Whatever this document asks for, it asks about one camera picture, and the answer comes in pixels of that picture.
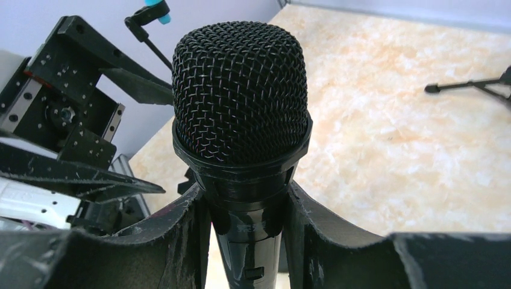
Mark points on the blue plastic tube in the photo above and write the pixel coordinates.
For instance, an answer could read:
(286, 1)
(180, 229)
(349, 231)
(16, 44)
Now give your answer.
(158, 10)

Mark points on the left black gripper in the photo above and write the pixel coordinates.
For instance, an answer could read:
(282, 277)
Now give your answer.
(52, 101)

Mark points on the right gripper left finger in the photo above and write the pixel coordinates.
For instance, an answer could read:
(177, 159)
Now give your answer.
(169, 249)

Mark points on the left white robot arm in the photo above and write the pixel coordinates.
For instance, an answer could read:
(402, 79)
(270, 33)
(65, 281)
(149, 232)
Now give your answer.
(26, 207)

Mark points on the black microphone orange end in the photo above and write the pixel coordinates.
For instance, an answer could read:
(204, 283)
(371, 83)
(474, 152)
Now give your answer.
(242, 125)

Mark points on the tripod stand with shock mount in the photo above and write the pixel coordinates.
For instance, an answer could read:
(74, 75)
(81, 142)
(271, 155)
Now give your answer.
(481, 85)

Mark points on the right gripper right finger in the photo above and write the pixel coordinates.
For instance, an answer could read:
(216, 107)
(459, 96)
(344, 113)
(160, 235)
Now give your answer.
(324, 250)

